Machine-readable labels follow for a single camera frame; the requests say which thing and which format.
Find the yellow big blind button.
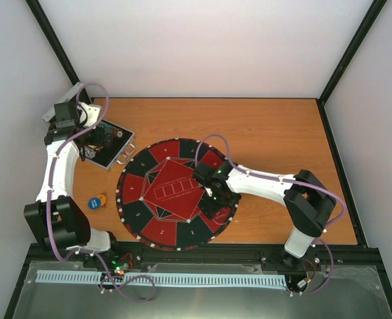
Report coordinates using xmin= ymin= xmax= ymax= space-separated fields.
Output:
xmin=96 ymin=193 xmax=107 ymax=207

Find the blue small blind button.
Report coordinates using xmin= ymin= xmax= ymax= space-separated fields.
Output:
xmin=88 ymin=197 xmax=102 ymax=210

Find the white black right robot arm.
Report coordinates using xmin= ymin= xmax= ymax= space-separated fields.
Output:
xmin=193 ymin=161 xmax=336 ymax=269

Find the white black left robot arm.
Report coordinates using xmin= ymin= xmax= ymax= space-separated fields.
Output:
xmin=23 ymin=101 xmax=122 ymax=268

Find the aluminium poker chip case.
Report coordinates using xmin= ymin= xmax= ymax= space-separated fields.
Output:
xmin=42 ymin=82 xmax=136 ymax=172

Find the red black triangular token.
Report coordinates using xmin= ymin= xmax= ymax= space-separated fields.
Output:
xmin=95 ymin=192 xmax=107 ymax=208

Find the round red black poker mat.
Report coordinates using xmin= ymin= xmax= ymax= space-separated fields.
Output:
xmin=116 ymin=138 xmax=237 ymax=251

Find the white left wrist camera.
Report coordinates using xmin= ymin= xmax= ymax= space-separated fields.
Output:
xmin=77 ymin=102 xmax=102 ymax=128

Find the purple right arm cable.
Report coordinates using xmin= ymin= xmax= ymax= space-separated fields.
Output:
xmin=195 ymin=134 xmax=346 ymax=296

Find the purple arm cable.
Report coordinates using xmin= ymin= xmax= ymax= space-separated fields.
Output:
xmin=195 ymin=134 xmax=346 ymax=296
xmin=46 ymin=81 xmax=156 ymax=302

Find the black frame rail front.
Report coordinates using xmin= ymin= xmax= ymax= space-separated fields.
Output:
xmin=26 ymin=242 xmax=383 ymax=270

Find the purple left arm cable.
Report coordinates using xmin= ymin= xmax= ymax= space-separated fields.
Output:
xmin=46 ymin=81 xmax=156 ymax=302

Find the light blue slotted cable duct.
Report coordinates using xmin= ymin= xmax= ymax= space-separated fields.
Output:
xmin=35 ymin=270 xmax=286 ymax=290

